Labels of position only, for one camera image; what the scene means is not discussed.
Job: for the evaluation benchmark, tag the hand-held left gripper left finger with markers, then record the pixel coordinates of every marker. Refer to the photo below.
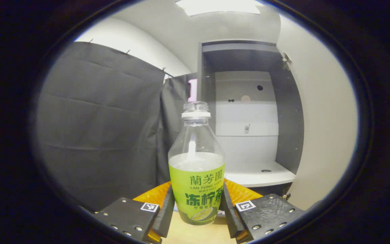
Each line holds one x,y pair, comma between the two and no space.
168,217

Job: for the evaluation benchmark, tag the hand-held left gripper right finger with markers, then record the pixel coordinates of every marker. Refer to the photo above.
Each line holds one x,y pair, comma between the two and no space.
229,217

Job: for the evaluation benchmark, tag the green label plastic bottle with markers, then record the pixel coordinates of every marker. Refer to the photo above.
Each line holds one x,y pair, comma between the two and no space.
196,183

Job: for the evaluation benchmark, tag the dark grey cabinet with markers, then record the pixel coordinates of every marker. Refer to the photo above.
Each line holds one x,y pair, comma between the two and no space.
249,149

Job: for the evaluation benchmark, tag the beige cabinet door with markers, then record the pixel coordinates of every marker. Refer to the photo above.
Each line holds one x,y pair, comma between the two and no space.
323,118

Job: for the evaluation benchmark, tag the black backdrop cloth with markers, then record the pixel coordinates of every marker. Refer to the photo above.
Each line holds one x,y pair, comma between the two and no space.
96,135

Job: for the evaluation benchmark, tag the ceiling light panel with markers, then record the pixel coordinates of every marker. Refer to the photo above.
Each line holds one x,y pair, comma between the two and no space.
218,6

